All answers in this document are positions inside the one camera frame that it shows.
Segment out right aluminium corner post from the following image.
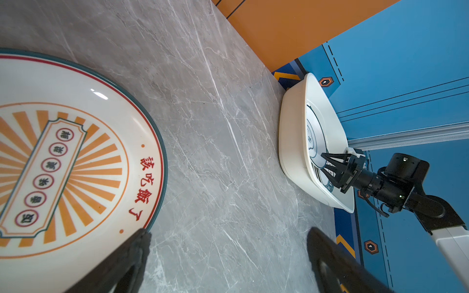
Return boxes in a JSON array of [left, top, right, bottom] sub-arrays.
[[348, 122, 469, 151]]

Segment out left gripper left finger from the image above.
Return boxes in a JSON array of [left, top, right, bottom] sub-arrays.
[[67, 228, 151, 293]]

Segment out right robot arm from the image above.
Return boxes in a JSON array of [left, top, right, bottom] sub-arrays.
[[321, 152, 469, 288]]

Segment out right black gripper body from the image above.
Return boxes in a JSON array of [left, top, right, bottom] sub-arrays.
[[342, 153, 430, 216]]

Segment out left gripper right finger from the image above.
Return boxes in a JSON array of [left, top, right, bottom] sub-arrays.
[[307, 227, 392, 293]]

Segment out white plate brown flower outline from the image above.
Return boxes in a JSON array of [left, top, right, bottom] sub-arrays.
[[305, 103, 334, 192]]

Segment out plate with orange sunburst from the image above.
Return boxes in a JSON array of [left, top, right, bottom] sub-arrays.
[[1, 48, 168, 293]]

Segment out white plastic bin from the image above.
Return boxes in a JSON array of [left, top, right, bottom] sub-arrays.
[[278, 73, 355, 213]]

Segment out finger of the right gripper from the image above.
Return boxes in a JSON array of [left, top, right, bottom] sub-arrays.
[[321, 166, 354, 194], [321, 153, 357, 170]]

